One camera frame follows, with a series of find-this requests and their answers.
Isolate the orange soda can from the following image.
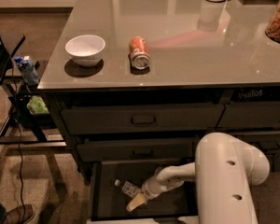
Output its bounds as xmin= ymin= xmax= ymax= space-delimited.
xmin=129 ymin=36 xmax=150 ymax=70

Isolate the open bottom drawer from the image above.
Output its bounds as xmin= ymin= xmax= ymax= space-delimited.
xmin=87 ymin=160 xmax=198 ymax=224

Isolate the dark drawer cabinet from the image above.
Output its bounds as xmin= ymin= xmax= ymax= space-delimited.
xmin=39 ymin=85 xmax=280 ymax=180

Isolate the clear plastic water bottle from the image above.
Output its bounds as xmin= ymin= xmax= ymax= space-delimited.
xmin=114 ymin=179 xmax=141 ymax=198

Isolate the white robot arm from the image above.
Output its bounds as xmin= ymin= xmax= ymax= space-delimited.
xmin=127 ymin=133 xmax=270 ymax=224

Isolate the black power cable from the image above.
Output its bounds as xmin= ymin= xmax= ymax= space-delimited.
xmin=9 ymin=58 xmax=28 ymax=224

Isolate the top right drawer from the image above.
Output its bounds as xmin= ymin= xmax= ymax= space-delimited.
xmin=217 ymin=101 xmax=280 ymax=129

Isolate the top left drawer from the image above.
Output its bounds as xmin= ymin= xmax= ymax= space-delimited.
xmin=61 ymin=104 xmax=224 ymax=134

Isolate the black side desk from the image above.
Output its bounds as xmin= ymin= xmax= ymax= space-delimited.
xmin=0 ymin=34 xmax=63 ymax=146

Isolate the middle left drawer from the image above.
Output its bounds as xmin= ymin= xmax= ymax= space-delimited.
xmin=77 ymin=137 xmax=198 ymax=161

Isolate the green snack bag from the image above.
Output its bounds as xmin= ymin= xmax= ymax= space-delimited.
xmin=27 ymin=96 xmax=49 ymax=115

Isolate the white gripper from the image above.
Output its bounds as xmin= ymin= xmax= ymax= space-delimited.
xmin=126 ymin=176 xmax=184 ymax=212

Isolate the middle right drawer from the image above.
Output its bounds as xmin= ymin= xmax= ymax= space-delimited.
xmin=235 ymin=131 xmax=280 ymax=156

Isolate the white ceramic bowl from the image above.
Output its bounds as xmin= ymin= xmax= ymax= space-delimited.
xmin=65 ymin=35 xmax=105 ymax=67

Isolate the brown shoe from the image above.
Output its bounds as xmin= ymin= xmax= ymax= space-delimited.
xmin=2 ymin=204 xmax=35 ymax=224

